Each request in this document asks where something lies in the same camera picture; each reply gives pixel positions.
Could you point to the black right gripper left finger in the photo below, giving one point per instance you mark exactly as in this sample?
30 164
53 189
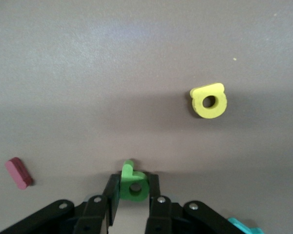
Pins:
97 214

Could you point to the dark red foam letter i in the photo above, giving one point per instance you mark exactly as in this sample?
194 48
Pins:
18 173

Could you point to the yellow foam letter a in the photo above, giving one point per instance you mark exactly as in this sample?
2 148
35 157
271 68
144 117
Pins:
221 102

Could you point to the green foam letter g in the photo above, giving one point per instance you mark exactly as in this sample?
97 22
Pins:
127 175

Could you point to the teal foam letter y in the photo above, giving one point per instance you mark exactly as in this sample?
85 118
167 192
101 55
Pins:
241 226

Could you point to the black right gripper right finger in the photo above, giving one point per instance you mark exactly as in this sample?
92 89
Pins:
166 217

